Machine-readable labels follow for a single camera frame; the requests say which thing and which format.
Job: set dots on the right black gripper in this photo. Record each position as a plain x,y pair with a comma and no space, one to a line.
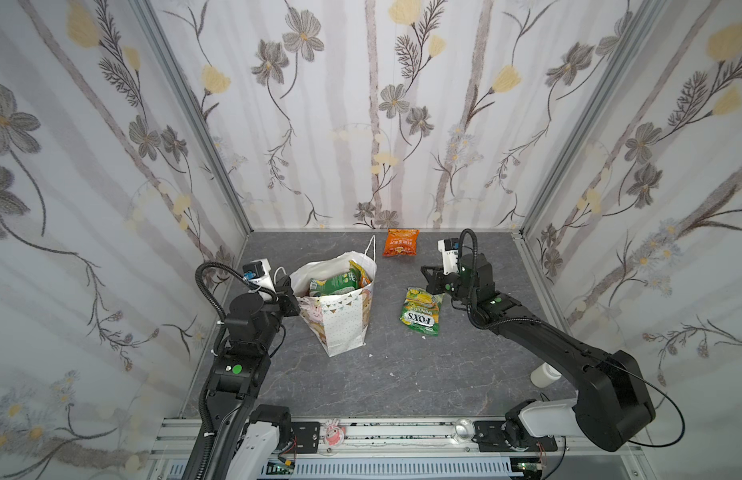
437,280

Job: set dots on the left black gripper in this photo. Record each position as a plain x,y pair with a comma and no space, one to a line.
284,297

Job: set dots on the green Fox's candy bag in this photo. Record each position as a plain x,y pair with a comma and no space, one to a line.
339,284
421,311

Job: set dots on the white paper bag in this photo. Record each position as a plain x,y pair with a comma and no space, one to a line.
339,322

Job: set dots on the orange snack bag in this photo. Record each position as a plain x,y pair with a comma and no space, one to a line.
362,273

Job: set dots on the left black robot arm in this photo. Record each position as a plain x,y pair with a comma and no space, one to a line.
237,436

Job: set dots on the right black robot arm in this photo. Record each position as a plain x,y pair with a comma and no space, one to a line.
613,402

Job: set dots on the pink cartoon sticker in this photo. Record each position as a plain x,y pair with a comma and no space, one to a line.
335,433

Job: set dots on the white plastic bottle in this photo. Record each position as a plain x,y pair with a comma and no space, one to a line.
544,376

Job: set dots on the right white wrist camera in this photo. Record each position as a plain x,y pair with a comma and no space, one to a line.
449,249

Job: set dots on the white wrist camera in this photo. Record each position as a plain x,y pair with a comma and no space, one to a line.
258,276
449,249

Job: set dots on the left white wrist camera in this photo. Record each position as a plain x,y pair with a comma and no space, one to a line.
258,276

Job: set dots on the orange chip bag by wall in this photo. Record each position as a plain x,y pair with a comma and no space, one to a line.
401,242

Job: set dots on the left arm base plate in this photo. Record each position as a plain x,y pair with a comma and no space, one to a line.
304,439

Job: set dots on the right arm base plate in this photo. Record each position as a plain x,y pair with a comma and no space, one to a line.
508,437

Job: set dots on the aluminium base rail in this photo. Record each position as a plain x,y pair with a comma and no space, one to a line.
404,437

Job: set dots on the white vented cable tray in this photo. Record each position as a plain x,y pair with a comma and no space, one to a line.
395,468

